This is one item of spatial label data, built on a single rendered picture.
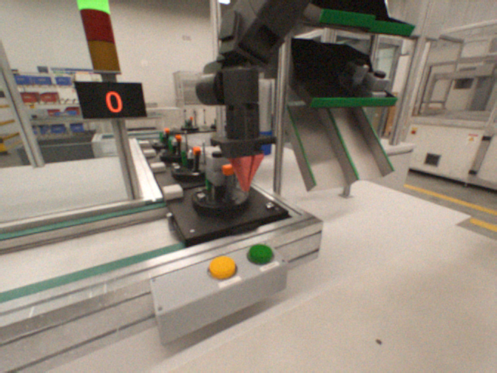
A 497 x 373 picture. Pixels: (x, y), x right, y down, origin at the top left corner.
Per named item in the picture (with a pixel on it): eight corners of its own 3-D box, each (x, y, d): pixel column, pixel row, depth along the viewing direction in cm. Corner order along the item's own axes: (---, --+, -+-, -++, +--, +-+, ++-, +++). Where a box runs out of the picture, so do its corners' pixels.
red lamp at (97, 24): (115, 41, 44) (109, 10, 42) (85, 38, 42) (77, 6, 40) (115, 46, 48) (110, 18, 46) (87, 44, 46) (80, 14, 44)
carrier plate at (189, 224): (288, 218, 53) (289, 210, 52) (186, 248, 42) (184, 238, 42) (242, 185, 72) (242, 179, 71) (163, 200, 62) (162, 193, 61)
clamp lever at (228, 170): (234, 199, 51) (234, 166, 48) (226, 200, 50) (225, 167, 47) (228, 193, 54) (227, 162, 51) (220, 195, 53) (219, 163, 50)
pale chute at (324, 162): (349, 186, 61) (359, 179, 57) (306, 192, 58) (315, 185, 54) (315, 106, 71) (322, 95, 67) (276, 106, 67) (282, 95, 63)
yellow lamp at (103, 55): (121, 70, 46) (115, 42, 44) (92, 69, 44) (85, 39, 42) (120, 72, 50) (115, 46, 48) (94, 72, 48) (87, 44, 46)
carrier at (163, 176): (239, 183, 74) (239, 145, 69) (163, 198, 63) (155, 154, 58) (214, 165, 93) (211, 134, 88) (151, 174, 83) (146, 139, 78)
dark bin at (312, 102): (356, 108, 55) (372, 76, 50) (310, 109, 52) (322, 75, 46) (305, 65, 73) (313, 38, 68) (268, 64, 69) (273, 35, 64)
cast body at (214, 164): (233, 183, 53) (232, 154, 50) (215, 186, 51) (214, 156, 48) (220, 173, 60) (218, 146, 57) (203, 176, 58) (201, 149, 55)
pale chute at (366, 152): (383, 177, 68) (395, 170, 64) (347, 182, 64) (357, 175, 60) (347, 104, 78) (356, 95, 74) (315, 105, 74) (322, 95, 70)
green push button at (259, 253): (276, 263, 38) (276, 253, 38) (256, 271, 37) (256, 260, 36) (263, 249, 42) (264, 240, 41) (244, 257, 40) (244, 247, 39)
